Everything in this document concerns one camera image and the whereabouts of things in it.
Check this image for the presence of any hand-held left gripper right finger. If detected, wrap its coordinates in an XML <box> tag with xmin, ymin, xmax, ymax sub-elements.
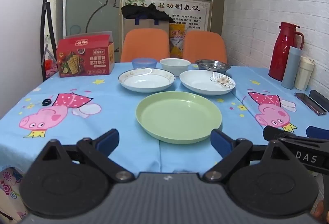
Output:
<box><xmin>203</xmin><ymin>129</ymin><xmax>292</xmax><ymax>184</ymax></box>

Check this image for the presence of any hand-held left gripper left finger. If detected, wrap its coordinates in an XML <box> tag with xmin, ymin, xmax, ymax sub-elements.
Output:
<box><xmin>38</xmin><ymin>128</ymin><xmax>135</xmax><ymax>184</ymax></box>

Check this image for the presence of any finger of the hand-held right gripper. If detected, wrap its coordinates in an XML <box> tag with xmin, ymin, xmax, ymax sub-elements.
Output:
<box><xmin>306</xmin><ymin>125</ymin><xmax>329</xmax><ymax>140</ymax></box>
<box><xmin>263</xmin><ymin>125</ymin><xmax>329</xmax><ymax>147</ymax></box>

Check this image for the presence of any white floral print plate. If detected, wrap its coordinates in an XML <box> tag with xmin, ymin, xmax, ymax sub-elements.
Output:
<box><xmin>179</xmin><ymin>70</ymin><xmax>236</xmax><ymax>96</ymax></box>

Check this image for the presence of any stainless steel bowl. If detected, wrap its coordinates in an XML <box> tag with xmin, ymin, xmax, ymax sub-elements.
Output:
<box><xmin>195</xmin><ymin>59</ymin><xmax>231</xmax><ymax>75</ymax></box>

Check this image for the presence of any person's right hand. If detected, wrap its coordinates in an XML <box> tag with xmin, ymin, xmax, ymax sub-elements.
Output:
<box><xmin>311</xmin><ymin>200</ymin><xmax>326</xmax><ymax>223</ymax></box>

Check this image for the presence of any smartphone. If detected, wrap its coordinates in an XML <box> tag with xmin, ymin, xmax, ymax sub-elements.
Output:
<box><xmin>294</xmin><ymin>92</ymin><xmax>327</xmax><ymax>116</ymax></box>

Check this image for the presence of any blue cartoon pig tablecloth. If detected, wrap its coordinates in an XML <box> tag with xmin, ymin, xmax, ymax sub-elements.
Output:
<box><xmin>0</xmin><ymin>61</ymin><xmax>329</xmax><ymax>175</ymax></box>

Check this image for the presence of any black rectangular case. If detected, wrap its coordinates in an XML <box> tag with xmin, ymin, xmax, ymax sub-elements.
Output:
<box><xmin>308</xmin><ymin>90</ymin><xmax>329</xmax><ymax>112</ymax></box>

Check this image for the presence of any green plastic plate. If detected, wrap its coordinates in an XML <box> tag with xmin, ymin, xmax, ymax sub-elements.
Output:
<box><xmin>136</xmin><ymin>92</ymin><xmax>222</xmax><ymax>144</ymax></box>

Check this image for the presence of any cream lidded cup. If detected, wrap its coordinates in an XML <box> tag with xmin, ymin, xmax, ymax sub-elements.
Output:
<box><xmin>294</xmin><ymin>56</ymin><xmax>315</xmax><ymax>92</ymax></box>

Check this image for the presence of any grey-blue tumbler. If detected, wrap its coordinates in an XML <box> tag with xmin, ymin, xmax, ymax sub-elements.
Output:
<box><xmin>281</xmin><ymin>46</ymin><xmax>302</xmax><ymax>90</ymax></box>

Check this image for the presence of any white gold-rimmed plate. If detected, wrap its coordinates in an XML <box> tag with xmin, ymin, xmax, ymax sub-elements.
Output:
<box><xmin>118</xmin><ymin>68</ymin><xmax>176</xmax><ymax>93</ymax></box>

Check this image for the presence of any red thermos jug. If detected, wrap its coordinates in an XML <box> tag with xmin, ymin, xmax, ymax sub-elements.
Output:
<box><xmin>268</xmin><ymin>22</ymin><xmax>304</xmax><ymax>82</ymax></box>

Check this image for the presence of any red cracker box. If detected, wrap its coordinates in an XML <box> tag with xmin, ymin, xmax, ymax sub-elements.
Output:
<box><xmin>56</xmin><ymin>31</ymin><xmax>115</xmax><ymax>78</ymax></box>

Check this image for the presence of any blue plastic bowl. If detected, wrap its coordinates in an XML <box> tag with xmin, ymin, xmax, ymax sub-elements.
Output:
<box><xmin>132</xmin><ymin>58</ymin><xmax>157</xmax><ymax>69</ymax></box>

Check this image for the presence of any white ceramic bowl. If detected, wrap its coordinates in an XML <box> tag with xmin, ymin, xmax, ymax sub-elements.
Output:
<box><xmin>160</xmin><ymin>58</ymin><xmax>191</xmax><ymax>77</ymax></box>

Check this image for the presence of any red pink packet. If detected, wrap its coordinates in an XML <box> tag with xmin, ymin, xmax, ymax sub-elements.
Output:
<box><xmin>44</xmin><ymin>58</ymin><xmax>58</xmax><ymax>80</ymax></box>

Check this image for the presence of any orange chair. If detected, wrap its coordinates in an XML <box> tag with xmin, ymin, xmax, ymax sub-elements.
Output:
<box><xmin>120</xmin><ymin>28</ymin><xmax>170</xmax><ymax>63</ymax></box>
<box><xmin>182</xmin><ymin>31</ymin><xmax>228</xmax><ymax>64</ymax></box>

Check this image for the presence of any floral print bag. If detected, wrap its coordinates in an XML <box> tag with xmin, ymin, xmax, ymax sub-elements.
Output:
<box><xmin>0</xmin><ymin>167</ymin><xmax>29</xmax><ymax>221</ymax></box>

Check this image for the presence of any yellow snack bag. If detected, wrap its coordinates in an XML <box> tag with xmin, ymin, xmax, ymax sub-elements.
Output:
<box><xmin>169</xmin><ymin>24</ymin><xmax>186</xmax><ymax>59</ymax></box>

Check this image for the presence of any brown paper bag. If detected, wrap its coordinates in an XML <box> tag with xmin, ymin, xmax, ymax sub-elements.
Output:
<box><xmin>123</xmin><ymin>17</ymin><xmax>170</xmax><ymax>42</ymax></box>

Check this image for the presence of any white text wall poster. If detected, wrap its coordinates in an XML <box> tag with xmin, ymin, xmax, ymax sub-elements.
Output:
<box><xmin>123</xmin><ymin>0</ymin><xmax>213</xmax><ymax>32</ymax></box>

